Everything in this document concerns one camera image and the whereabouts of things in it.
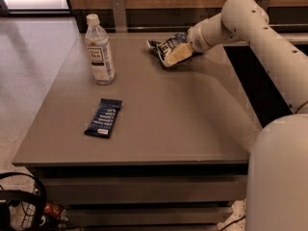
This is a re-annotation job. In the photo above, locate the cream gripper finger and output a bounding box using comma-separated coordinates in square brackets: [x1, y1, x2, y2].
[173, 43, 193, 59]
[164, 55, 185, 67]

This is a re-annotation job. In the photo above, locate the dark blue snack bar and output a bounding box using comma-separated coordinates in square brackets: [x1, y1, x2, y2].
[84, 98, 122, 139]

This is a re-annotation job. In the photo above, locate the left metal bracket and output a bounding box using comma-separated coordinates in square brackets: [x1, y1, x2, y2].
[112, 0, 128, 33]

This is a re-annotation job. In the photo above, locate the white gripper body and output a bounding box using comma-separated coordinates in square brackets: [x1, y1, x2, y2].
[187, 24, 209, 53]

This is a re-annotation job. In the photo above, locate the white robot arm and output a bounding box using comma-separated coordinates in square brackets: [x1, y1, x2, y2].
[160, 0, 308, 231]

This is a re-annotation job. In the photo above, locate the blue chip bag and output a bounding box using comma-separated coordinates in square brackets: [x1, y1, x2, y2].
[146, 32, 188, 65]

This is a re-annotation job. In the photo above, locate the clear tea bottle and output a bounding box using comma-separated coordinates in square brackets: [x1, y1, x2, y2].
[85, 13, 116, 85]

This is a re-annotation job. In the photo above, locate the orange snack packet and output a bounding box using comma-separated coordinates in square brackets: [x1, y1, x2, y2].
[43, 202, 66, 220]

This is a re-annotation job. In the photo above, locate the black cable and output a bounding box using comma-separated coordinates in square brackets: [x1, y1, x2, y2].
[218, 215, 246, 231]

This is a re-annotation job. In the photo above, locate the grey drawer cabinet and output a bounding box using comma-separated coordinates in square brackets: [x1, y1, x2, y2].
[13, 34, 260, 231]

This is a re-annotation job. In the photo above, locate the black wire basket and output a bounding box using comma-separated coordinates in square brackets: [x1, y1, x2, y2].
[0, 172, 47, 231]

